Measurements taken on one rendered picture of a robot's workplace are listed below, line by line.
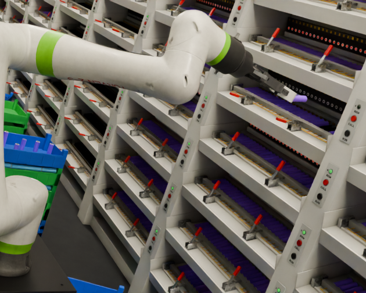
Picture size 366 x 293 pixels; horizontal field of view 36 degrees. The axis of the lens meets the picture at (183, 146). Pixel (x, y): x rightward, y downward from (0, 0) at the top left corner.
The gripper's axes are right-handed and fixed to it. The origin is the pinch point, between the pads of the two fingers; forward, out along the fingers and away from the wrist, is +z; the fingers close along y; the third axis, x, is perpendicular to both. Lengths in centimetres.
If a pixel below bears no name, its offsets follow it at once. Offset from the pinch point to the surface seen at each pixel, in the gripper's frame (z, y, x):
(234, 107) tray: 16.8, 37.3, 10.5
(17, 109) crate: 19, 245, 84
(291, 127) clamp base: 15.7, 6.4, 7.0
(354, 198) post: 25.2, -20.1, 15.7
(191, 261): 28, 28, 66
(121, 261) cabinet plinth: 38, 79, 96
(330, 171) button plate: 16.0, -15.5, 12.5
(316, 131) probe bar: 19.8, 0.5, 4.4
